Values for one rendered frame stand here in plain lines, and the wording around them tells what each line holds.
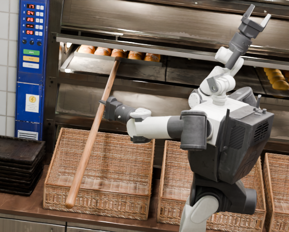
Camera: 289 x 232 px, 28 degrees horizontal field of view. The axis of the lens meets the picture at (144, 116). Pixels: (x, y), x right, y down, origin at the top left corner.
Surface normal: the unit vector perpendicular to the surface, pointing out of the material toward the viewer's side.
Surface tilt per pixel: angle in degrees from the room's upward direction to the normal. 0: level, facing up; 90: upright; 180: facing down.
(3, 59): 90
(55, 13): 90
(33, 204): 0
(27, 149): 0
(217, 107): 0
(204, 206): 90
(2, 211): 90
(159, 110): 70
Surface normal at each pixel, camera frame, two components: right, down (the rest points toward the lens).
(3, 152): 0.11, -0.93
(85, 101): -0.01, 0.02
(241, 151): -0.60, 0.22
